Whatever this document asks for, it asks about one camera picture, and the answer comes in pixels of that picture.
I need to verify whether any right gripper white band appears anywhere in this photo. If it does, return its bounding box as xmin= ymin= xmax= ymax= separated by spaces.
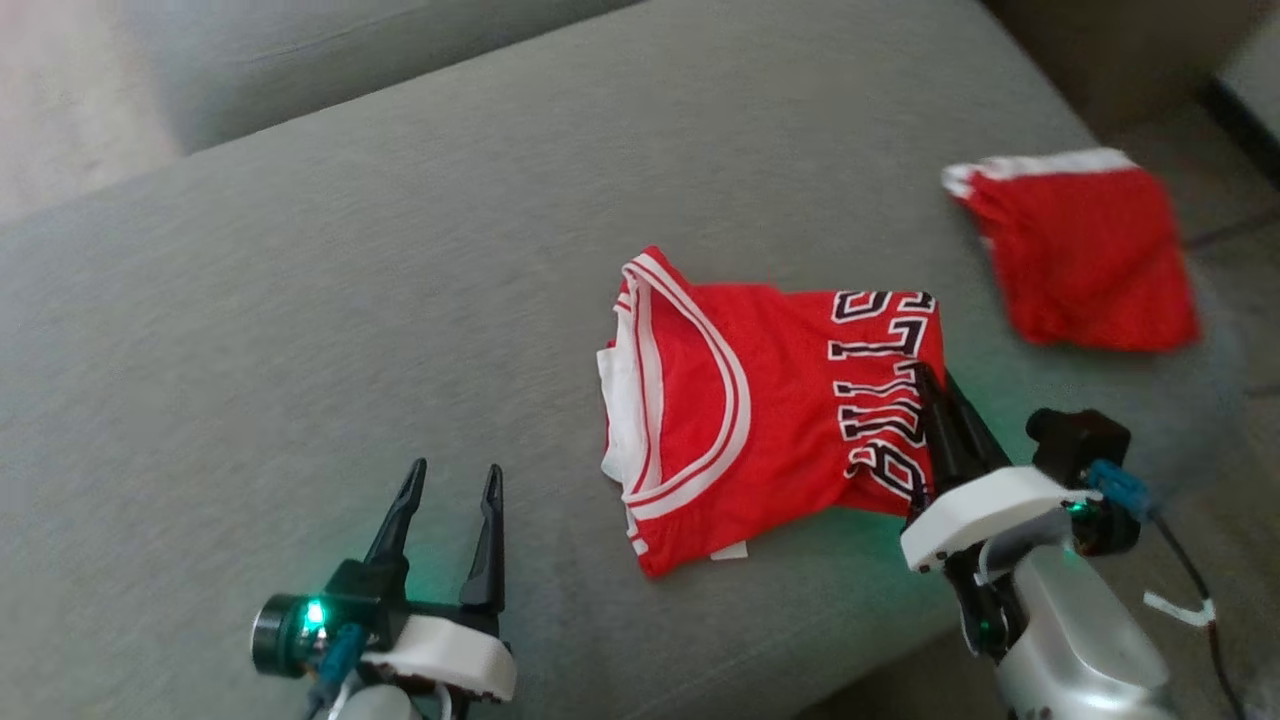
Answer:
xmin=899 ymin=361 xmax=1102 ymax=663

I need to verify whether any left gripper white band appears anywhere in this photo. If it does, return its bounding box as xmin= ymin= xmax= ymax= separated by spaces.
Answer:
xmin=324 ymin=457 xmax=518 ymax=703

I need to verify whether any red basketball jersey white trim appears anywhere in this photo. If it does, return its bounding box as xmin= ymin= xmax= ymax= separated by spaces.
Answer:
xmin=596 ymin=245 xmax=947 ymax=580

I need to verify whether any red shorts white waistband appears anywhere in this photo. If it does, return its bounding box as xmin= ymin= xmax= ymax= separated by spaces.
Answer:
xmin=940 ymin=147 xmax=1202 ymax=354

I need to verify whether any large grey sofa seat cushion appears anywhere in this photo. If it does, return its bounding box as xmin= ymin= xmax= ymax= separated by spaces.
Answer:
xmin=0 ymin=0 xmax=1253 ymax=720

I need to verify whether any pale furniture with dark base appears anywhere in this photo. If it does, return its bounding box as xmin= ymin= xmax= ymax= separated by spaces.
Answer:
xmin=1199 ymin=25 xmax=1280 ymax=187

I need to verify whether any blue cable connector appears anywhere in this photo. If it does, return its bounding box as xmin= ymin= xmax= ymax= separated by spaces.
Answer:
xmin=1085 ymin=457 xmax=1154 ymax=517
xmin=317 ymin=621 xmax=367 ymax=692

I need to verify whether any thin black cable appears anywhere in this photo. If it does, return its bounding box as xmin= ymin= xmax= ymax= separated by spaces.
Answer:
xmin=1144 ymin=508 xmax=1253 ymax=720

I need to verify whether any white cable tie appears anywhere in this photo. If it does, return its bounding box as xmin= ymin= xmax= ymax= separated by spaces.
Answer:
xmin=1142 ymin=589 xmax=1219 ymax=630

